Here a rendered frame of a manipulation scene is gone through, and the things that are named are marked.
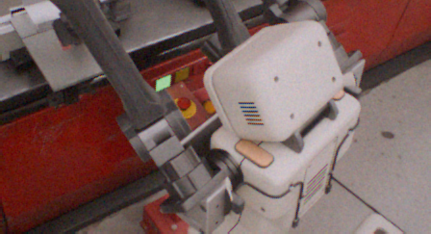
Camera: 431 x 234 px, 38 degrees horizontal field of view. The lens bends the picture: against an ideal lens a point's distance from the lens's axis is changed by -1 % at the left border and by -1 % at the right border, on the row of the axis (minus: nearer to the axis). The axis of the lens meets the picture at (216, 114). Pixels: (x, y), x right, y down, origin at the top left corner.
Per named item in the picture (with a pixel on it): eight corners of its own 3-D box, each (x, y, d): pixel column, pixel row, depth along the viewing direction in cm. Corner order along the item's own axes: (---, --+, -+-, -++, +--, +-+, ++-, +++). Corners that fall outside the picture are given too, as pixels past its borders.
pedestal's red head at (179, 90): (177, 158, 176) (183, 119, 162) (147, 119, 183) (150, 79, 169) (234, 130, 185) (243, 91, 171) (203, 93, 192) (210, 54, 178)
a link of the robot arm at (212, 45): (235, 66, 150) (259, 49, 154) (204, 32, 152) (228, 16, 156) (221, 89, 161) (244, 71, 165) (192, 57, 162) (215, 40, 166)
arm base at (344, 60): (332, 82, 126) (364, 54, 132) (313, 48, 124) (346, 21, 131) (304, 90, 133) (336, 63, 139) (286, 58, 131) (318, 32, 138)
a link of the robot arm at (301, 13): (317, 50, 128) (333, 38, 130) (292, 7, 126) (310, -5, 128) (291, 59, 135) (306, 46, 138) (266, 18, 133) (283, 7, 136)
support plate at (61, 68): (54, 92, 143) (53, 90, 142) (9, 21, 155) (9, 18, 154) (123, 65, 151) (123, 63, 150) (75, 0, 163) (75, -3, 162)
